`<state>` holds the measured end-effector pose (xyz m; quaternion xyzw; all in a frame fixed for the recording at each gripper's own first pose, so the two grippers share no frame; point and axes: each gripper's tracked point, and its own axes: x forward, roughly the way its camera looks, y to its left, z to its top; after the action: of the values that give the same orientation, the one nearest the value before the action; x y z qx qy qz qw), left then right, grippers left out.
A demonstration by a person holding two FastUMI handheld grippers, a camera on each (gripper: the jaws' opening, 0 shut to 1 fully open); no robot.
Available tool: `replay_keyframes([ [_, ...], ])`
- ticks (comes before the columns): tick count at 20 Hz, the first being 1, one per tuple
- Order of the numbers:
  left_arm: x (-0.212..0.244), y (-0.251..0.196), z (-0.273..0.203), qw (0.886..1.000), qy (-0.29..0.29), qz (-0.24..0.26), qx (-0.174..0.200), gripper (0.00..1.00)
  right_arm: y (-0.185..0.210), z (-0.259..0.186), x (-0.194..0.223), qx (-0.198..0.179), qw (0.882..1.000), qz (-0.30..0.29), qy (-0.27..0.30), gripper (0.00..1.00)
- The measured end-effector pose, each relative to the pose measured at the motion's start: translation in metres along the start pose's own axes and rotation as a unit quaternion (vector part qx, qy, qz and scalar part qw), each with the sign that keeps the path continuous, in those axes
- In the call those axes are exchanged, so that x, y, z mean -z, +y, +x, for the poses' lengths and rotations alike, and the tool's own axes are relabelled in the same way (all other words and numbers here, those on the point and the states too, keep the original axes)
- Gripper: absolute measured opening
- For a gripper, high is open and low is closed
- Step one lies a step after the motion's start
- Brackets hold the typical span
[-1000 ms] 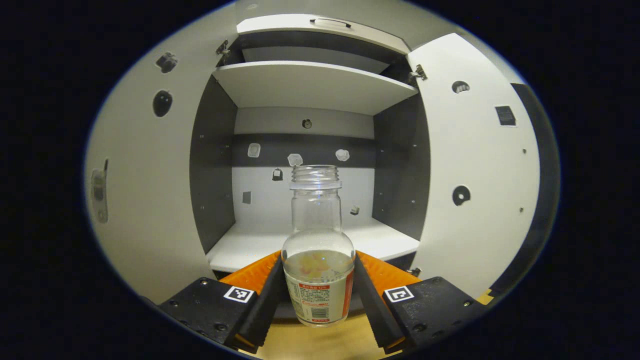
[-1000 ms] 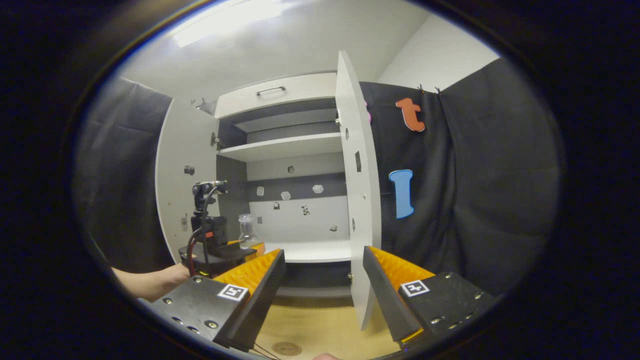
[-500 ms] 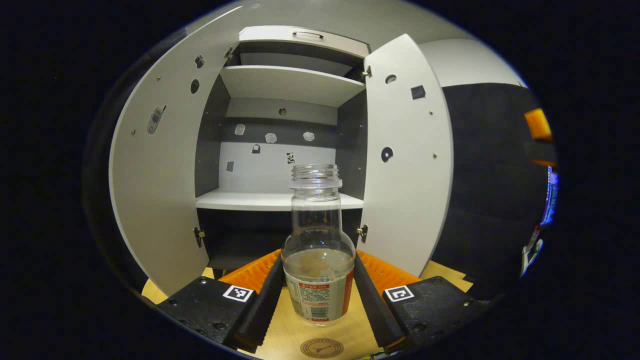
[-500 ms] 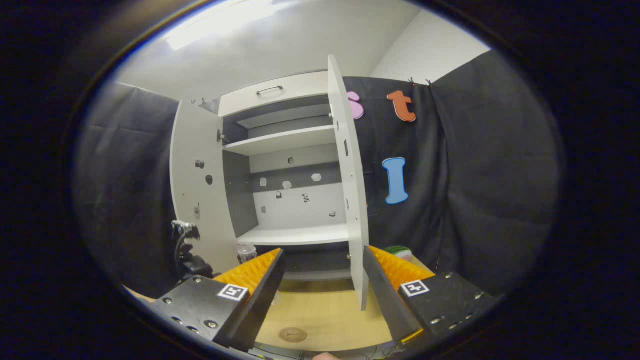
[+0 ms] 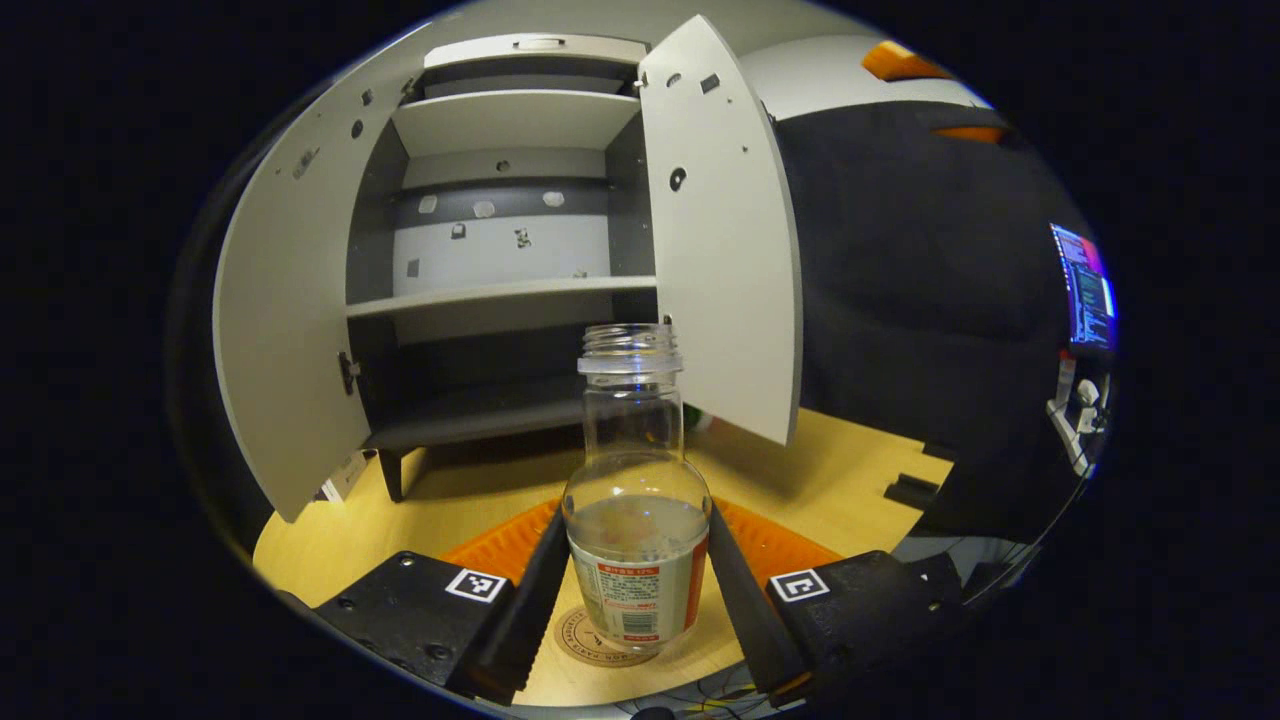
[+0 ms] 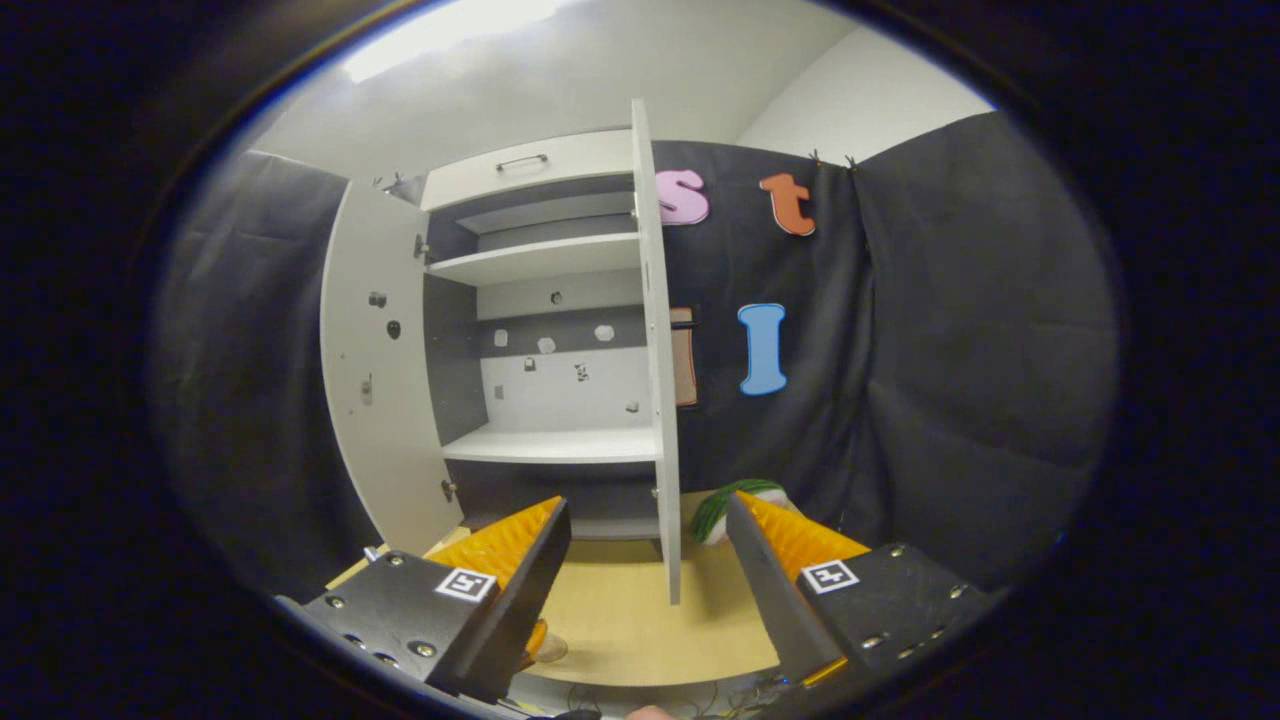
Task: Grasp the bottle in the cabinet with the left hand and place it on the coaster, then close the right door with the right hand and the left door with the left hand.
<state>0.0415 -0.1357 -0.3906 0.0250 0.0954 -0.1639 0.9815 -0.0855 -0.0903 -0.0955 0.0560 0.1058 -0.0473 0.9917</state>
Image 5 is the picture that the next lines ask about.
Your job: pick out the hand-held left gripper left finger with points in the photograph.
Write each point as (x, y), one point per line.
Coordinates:
(520, 620)

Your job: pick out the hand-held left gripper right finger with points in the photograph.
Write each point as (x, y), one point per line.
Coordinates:
(745, 620)

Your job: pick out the round brown coaster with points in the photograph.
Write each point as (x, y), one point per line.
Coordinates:
(585, 640)

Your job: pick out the clear glass bottle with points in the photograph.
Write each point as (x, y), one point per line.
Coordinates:
(637, 500)

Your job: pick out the white cabinet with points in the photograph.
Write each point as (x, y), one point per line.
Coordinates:
(500, 250)

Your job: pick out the white cabinet drawer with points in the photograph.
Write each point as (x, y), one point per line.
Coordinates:
(480, 52)

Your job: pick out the green object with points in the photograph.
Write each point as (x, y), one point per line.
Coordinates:
(695, 418)

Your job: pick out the black block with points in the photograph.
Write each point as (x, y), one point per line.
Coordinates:
(910, 490)

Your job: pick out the black backdrop cloth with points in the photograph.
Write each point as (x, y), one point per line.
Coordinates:
(920, 300)

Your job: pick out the white equipment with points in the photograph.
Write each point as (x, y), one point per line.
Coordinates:
(1080, 410)

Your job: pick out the computer monitor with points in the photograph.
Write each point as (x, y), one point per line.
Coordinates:
(1088, 290)

